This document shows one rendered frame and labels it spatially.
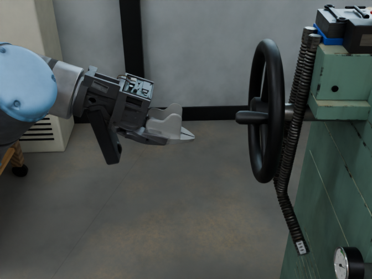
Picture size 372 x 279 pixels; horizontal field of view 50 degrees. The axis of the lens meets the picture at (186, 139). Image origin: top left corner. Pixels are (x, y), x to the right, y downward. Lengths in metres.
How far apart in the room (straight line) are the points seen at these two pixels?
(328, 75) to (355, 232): 0.31
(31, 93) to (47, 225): 1.33
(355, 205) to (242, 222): 0.92
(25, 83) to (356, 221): 0.64
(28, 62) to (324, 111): 0.50
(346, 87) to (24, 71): 0.54
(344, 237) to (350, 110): 0.28
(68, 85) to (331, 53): 0.44
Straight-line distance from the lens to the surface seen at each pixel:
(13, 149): 1.97
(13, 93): 0.49
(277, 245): 1.66
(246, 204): 1.81
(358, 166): 0.84
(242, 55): 2.22
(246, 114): 0.70
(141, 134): 0.68
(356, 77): 0.78
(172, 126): 0.69
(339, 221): 0.95
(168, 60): 2.19
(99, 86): 0.67
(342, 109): 0.78
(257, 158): 0.90
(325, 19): 0.79
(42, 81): 0.51
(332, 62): 0.75
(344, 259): 0.75
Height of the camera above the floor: 1.22
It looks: 34 degrees down
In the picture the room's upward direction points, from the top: straight up
